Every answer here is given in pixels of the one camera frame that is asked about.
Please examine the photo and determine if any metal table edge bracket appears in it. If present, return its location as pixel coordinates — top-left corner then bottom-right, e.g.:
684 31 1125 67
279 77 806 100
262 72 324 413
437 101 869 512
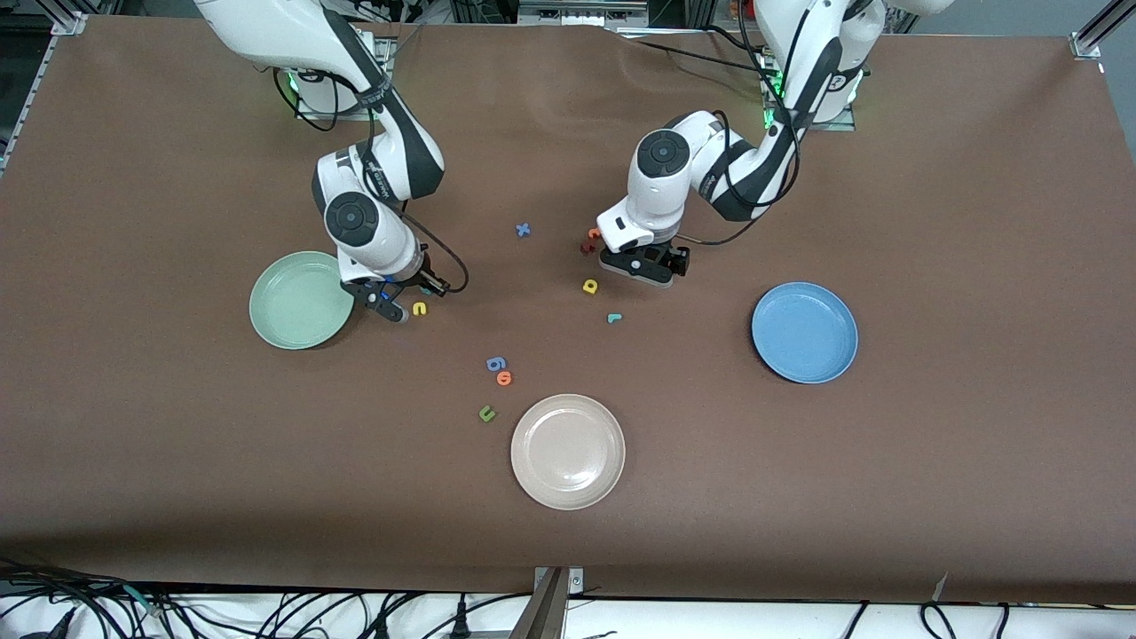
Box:
510 566 587 639

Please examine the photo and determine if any beige plate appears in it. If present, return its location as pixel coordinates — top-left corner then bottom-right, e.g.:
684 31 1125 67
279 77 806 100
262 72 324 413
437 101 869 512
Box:
510 394 627 511

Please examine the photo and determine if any grey metal device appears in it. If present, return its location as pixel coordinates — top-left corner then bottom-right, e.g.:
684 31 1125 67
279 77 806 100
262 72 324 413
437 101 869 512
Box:
519 0 649 28

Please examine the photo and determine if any aluminium frame rail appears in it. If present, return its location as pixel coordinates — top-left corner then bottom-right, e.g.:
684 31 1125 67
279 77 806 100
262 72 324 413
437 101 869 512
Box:
0 11 90 174

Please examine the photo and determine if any pale green plate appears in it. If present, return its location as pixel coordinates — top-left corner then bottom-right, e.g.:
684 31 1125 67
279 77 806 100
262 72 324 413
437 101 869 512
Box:
249 251 356 351

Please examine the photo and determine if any blue plate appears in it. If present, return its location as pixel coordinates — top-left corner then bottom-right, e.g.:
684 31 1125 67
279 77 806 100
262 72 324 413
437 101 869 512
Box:
751 282 859 385

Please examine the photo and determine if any black cable on tabletop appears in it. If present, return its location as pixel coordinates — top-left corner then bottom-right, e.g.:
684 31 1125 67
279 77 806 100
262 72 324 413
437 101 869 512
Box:
617 25 773 81

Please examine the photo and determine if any aluminium frame corner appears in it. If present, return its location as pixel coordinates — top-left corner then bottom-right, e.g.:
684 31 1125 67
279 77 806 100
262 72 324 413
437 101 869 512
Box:
1069 0 1136 61

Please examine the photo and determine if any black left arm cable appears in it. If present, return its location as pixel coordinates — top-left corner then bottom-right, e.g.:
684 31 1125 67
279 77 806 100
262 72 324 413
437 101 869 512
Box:
674 0 804 248

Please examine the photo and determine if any black floor cable tangle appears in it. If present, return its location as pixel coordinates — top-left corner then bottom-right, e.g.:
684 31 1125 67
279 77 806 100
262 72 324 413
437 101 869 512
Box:
0 557 192 639

